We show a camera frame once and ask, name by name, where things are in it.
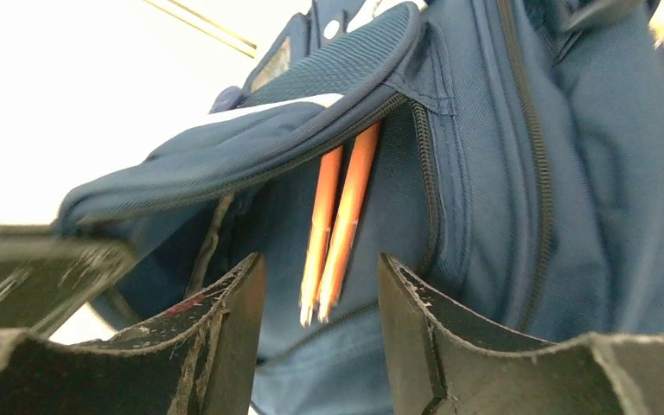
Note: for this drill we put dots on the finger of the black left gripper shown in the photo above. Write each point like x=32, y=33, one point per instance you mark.
x=45, y=279

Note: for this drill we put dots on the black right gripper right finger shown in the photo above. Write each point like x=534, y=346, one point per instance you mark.
x=443, y=358

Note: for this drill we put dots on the navy blue student backpack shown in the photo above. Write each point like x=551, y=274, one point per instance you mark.
x=519, y=170

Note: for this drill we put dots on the orange pencils bundle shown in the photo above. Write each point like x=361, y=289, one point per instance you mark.
x=334, y=219

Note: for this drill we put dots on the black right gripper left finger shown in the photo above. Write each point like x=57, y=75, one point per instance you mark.
x=197, y=357

